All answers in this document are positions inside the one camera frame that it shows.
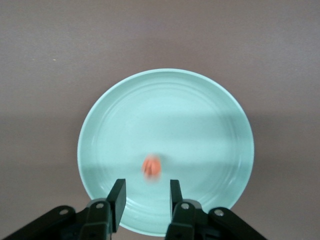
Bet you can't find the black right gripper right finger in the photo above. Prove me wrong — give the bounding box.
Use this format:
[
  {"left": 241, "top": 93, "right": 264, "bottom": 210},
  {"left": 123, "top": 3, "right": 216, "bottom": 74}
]
[{"left": 166, "top": 179, "right": 268, "bottom": 240}]

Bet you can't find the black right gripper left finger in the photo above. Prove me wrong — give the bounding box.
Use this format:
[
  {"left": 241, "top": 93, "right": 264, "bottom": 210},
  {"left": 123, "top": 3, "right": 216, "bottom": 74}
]
[{"left": 0, "top": 178, "right": 127, "bottom": 240}]

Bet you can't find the orange foam letter e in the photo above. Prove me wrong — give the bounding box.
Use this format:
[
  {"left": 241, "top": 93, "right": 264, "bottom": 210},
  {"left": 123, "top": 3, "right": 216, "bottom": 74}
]
[{"left": 141, "top": 152, "right": 162, "bottom": 179}]

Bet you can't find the light green plate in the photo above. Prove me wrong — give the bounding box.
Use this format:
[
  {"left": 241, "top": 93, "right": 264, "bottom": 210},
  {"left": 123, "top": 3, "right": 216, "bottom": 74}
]
[{"left": 77, "top": 69, "right": 256, "bottom": 237}]

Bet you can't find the brown table cover sheet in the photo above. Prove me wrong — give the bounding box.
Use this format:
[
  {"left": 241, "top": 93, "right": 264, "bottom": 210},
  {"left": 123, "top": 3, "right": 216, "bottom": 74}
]
[{"left": 0, "top": 0, "right": 320, "bottom": 240}]

